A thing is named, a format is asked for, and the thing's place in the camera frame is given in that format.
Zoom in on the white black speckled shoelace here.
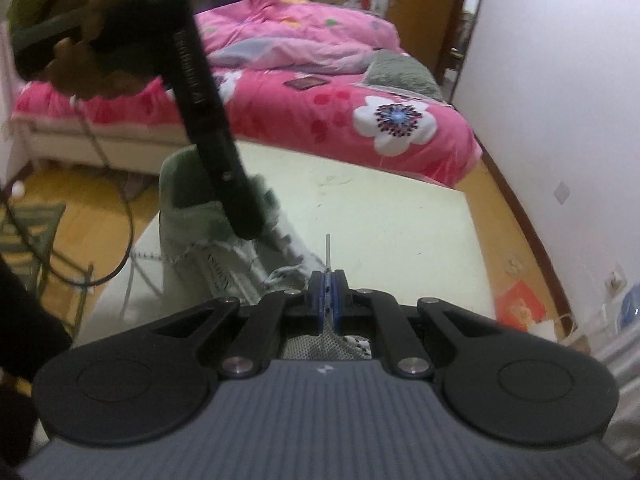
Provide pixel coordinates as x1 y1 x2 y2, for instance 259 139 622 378
281 234 372 361

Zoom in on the white mint sneaker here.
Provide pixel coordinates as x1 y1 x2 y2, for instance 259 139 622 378
156 144 377 361

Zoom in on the person's left hand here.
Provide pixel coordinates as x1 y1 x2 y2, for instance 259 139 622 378
39 0 151 101

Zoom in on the black phone on bed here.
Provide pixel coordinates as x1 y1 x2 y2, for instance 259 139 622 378
283 75 330 91

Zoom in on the red gift box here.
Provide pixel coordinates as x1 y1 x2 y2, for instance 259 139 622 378
495 281 547 332

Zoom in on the white paper bag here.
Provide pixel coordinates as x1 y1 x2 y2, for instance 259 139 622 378
527 313 576 342

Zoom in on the grey knitted cloth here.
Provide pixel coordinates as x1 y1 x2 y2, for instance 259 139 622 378
361 50 446 103

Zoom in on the white ball on floor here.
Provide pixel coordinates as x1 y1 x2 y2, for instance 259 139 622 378
11 181 25 198

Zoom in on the green folding stool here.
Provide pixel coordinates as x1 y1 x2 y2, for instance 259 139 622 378
1 203 94 338

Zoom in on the brown wooden door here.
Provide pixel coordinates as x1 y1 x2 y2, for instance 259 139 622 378
385 0 464 81

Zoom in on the blue water bottle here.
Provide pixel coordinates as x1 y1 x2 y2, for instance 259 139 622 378
617 283 640 330

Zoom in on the black cable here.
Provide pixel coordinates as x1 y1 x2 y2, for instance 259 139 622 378
0 98 137 288

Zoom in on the white wall switch plate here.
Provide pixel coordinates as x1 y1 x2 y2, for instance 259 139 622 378
553 181 570 205

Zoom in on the white wall socket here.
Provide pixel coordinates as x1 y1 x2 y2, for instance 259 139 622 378
604 264 628 298

